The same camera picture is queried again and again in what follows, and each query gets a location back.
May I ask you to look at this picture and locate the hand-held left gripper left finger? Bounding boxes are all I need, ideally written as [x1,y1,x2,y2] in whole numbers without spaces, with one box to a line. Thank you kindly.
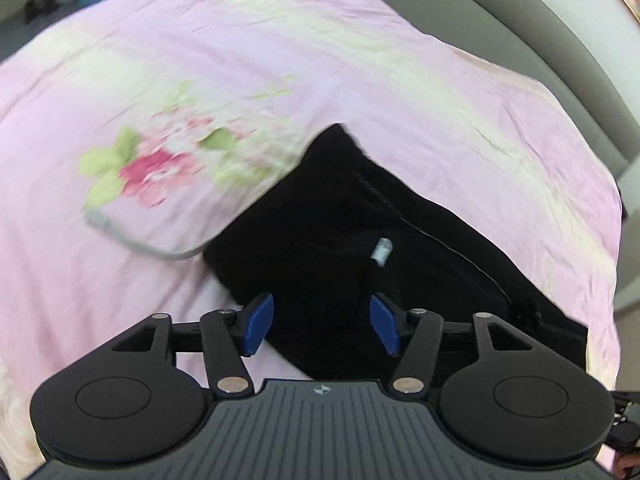
[111,291,275,395]

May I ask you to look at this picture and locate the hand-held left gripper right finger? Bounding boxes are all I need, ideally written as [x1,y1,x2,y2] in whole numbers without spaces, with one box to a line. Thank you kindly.
[369,294,537,395]

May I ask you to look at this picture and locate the black pants with grey drawstring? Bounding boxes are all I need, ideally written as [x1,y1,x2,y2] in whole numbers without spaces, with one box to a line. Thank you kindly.
[82,122,590,382]

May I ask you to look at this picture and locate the pink floral blanket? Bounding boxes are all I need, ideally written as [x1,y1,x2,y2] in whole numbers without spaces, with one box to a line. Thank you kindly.
[0,0,623,478]

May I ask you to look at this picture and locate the black shoes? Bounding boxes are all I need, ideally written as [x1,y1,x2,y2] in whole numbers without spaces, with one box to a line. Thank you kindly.
[24,0,63,23]

